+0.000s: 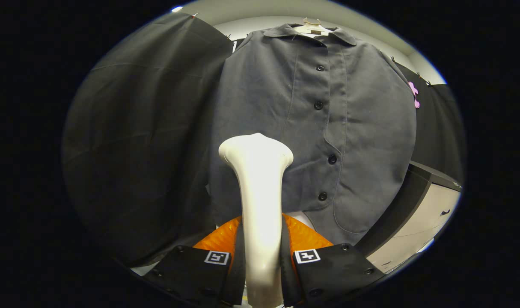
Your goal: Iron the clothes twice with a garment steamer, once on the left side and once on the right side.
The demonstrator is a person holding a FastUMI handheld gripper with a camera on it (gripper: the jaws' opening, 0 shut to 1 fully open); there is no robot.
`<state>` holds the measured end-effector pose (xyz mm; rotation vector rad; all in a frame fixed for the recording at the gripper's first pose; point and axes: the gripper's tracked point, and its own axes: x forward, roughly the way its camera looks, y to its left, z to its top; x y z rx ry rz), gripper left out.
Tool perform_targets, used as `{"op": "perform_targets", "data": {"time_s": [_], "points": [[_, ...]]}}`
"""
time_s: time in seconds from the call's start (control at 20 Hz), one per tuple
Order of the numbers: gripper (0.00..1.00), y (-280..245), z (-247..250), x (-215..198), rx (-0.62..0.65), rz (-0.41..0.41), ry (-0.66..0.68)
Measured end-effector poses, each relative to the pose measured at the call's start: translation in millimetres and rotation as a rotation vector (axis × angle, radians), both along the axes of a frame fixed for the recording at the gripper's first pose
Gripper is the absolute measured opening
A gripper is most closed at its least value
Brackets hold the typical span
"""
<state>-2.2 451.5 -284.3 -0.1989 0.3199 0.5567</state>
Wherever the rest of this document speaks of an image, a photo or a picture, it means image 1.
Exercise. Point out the black backdrop cloth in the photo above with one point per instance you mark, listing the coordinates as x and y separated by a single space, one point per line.
148 128

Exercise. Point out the grey button shirt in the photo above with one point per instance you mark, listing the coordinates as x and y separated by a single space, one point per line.
362 128

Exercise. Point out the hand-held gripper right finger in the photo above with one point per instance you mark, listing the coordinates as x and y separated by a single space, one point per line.
332 269

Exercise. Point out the white garment steamer head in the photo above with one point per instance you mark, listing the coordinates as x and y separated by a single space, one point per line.
260 192

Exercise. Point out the cream clothes hanger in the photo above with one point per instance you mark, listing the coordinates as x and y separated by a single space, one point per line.
312 28

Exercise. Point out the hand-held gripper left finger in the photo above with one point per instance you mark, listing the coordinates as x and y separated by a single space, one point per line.
200 273

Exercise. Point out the grey top beige cabinet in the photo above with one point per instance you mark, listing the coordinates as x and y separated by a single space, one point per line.
422 218

